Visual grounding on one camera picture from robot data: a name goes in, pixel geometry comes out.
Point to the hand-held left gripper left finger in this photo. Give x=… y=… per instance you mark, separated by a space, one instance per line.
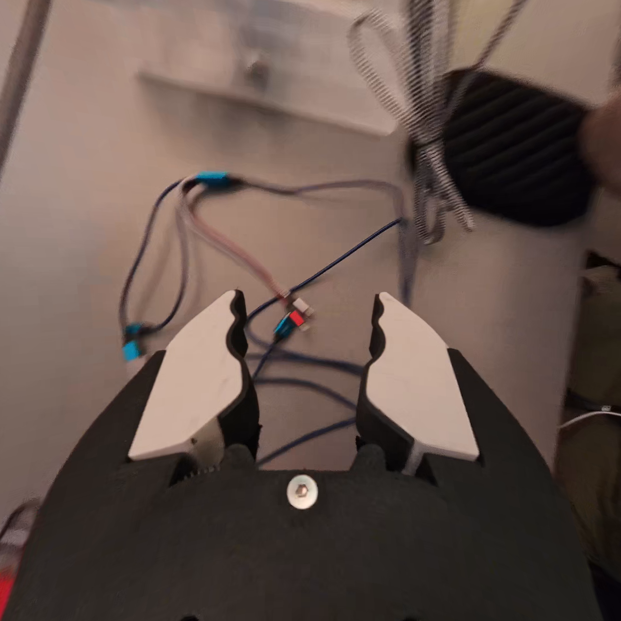
x=194 y=383

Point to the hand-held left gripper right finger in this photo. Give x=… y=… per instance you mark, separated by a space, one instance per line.
x=417 y=383

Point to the clear plastic container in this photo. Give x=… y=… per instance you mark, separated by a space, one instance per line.
x=271 y=99

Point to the person's right hand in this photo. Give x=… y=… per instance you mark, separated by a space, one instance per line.
x=604 y=140

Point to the person's olive clothing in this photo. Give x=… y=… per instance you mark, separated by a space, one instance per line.
x=594 y=339

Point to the grey metal pole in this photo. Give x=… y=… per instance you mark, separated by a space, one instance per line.
x=22 y=82

